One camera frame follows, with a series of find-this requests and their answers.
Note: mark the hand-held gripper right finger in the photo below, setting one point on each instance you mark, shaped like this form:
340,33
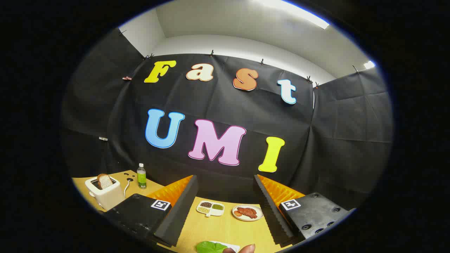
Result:
272,214

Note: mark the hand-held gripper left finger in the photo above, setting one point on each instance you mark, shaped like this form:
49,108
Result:
175,218

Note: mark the green lettuce leaf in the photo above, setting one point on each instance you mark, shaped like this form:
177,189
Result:
209,247

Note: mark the brown-crust bread slice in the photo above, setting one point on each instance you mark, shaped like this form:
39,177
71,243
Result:
105,181

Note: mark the white oval plate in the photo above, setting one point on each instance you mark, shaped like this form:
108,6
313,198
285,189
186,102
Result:
258,211

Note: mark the brown meat patty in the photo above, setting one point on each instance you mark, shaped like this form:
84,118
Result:
248,212

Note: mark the orange food piece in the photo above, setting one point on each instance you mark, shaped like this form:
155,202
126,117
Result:
238,213

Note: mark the white divided bean dish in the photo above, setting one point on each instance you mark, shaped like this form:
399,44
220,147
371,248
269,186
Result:
210,208

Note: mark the white rectangular tray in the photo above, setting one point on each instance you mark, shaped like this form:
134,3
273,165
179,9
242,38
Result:
233,246

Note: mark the green label plastic bottle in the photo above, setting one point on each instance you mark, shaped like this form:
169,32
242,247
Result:
141,179

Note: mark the white toaster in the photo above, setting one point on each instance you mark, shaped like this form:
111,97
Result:
109,198

